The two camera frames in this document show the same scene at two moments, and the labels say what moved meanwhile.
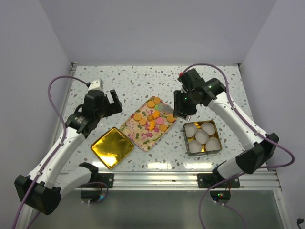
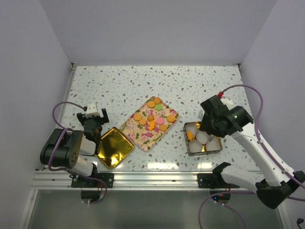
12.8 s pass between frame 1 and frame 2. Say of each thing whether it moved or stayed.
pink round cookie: stayed
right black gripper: moved
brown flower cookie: stayed
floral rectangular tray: stayed
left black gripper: moved
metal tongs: moved
